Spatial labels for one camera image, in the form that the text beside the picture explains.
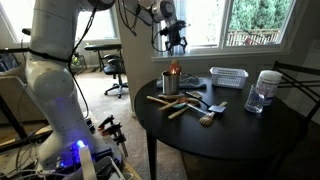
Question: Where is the white window frame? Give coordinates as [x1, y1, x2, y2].
[151, 0, 303, 64]

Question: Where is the white window curtain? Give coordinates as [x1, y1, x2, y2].
[159, 0, 190, 57]

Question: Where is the white plastic tube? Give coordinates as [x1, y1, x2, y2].
[78, 144, 98, 180]

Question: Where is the black metal chair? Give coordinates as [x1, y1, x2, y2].
[270, 60, 320, 128]

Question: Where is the dark framed screen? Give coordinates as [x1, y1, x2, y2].
[0, 49, 20, 73]

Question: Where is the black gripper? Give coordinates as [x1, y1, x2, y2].
[165, 20, 189, 57]

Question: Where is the silver handle utensil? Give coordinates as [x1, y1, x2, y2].
[184, 102, 210, 116]

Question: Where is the thin wooden spoon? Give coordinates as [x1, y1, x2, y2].
[146, 95, 170, 106]

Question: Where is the clear drinking glass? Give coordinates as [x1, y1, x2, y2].
[244, 84, 266, 114]

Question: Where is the black background desk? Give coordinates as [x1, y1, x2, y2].
[83, 43, 123, 72]

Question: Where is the white wipes canister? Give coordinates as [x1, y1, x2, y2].
[255, 69, 284, 107]

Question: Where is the red spatula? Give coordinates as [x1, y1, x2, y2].
[168, 59, 179, 77]

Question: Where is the black stand leg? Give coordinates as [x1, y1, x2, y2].
[0, 94, 28, 141]

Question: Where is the red black bar clamp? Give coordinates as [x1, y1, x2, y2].
[101, 122, 130, 158]
[97, 114, 116, 131]

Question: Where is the black table leg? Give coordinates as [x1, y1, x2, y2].
[145, 131, 158, 180]

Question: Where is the silver metal tin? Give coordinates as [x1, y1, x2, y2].
[161, 70, 181, 96]

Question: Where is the teal spatula wooden handle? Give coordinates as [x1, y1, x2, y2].
[158, 99, 188, 112]

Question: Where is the black-handled steel turner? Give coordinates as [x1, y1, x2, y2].
[182, 90, 227, 114]

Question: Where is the flat wooden spatula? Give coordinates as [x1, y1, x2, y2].
[158, 94, 201, 104]

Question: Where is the blue cloth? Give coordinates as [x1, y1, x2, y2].
[156, 73, 208, 90]

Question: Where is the white plastic basket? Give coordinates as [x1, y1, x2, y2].
[209, 66, 250, 90]

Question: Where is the wooden stick handle utensil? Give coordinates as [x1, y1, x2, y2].
[167, 103, 192, 120]

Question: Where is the green potted plant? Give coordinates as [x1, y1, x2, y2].
[71, 54, 83, 68]

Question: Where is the black office chair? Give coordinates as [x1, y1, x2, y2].
[103, 54, 129, 99]

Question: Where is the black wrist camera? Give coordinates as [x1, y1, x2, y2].
[159, 27, 170, 38]

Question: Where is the wooden deck railing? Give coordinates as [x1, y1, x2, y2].
[226, 28, 282, 48]

